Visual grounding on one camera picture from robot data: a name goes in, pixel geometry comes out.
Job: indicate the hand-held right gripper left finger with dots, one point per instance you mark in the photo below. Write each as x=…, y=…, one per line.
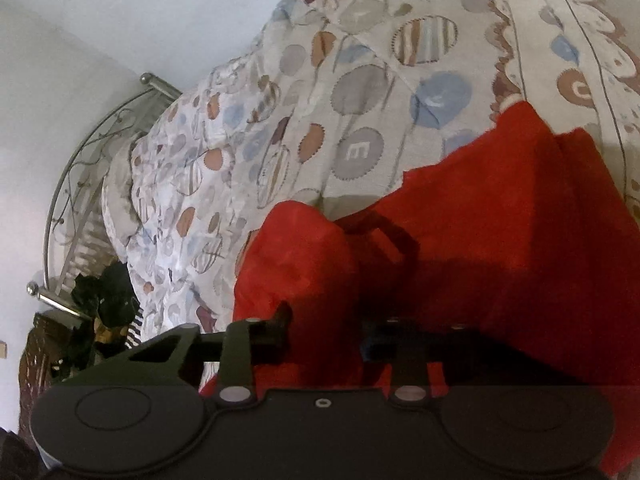
x=274, y=332

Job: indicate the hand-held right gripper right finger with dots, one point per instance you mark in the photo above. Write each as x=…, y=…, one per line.
x=372, y=342

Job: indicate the red shirt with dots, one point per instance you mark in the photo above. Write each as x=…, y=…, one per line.
x=500, y=210

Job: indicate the black cloth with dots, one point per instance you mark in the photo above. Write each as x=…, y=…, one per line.
x=107, y=300

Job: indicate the beige pillow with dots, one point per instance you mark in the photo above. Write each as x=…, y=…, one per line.
x=116, y=200

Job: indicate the carved brown wooden furniture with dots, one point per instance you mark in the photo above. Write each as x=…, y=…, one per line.
x=42, y=355

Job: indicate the metal bed headboard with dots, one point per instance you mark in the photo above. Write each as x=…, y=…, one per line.
x=75, y=180

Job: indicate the printed circle pattern blanket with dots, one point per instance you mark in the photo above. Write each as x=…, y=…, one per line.
x=350, y=85

